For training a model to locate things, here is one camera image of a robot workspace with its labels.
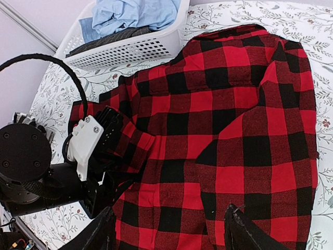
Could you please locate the white plastic basket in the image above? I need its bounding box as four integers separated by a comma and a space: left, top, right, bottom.
55, 1, 190, 71

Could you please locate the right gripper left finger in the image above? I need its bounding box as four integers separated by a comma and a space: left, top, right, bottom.
61, 207, 116, 250

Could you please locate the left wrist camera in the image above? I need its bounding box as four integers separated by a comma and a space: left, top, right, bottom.
62, 107, 122, 182

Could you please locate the dark striped garment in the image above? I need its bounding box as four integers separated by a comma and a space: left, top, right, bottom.
66, 26, 153, 58

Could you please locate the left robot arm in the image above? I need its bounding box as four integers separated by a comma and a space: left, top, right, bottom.
1, 124, 136, 219

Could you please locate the floral tablecloth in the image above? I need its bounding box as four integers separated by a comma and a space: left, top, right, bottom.
20, 1, 332, 249

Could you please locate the blue shirt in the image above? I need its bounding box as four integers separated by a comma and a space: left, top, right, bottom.
79, 0, 181, 43

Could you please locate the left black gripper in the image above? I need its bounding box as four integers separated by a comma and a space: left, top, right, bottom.
5, 145, 135, 219

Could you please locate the left aluminium post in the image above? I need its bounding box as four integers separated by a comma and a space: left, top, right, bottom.
1, 1, 58, 53

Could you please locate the red black plaid shirt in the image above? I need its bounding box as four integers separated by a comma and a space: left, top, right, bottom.
87, 25, 317, 249

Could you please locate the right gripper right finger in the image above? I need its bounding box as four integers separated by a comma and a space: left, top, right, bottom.
224, 204, 287, 250

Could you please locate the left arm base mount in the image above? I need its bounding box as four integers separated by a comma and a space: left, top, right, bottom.
1, 228, 37, 250

